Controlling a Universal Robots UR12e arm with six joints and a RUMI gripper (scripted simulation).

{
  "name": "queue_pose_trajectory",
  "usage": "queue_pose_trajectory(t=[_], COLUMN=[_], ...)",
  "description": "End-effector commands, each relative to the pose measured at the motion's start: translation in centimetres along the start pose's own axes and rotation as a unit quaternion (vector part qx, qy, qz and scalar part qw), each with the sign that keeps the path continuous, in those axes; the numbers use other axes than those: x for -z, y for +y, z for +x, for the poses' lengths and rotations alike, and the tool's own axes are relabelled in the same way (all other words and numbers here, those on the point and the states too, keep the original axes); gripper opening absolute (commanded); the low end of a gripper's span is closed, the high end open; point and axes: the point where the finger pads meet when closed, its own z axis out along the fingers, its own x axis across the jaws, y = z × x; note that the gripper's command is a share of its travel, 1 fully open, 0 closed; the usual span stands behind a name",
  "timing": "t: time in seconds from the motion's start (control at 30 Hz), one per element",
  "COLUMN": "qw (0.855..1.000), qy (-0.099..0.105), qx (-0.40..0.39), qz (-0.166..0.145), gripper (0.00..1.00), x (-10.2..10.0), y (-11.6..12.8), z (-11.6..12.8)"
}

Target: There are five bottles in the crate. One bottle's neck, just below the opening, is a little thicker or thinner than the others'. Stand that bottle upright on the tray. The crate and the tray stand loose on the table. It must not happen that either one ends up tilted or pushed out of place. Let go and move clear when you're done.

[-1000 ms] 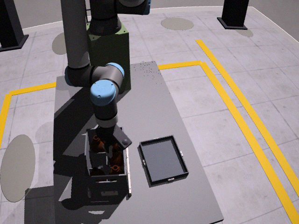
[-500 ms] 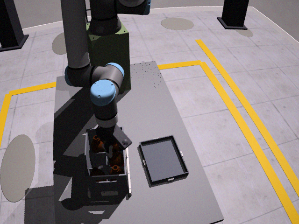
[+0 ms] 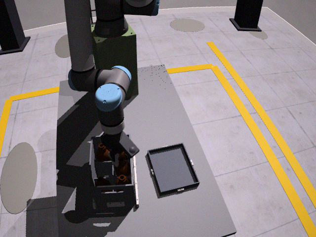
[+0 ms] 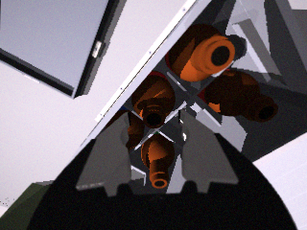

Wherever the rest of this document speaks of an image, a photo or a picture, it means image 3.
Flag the black plastic bottle crate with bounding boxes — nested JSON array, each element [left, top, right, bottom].
[[88, 140, 136, 205]]

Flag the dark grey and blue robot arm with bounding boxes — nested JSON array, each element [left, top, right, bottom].
[[64, 0, 159, 158]]

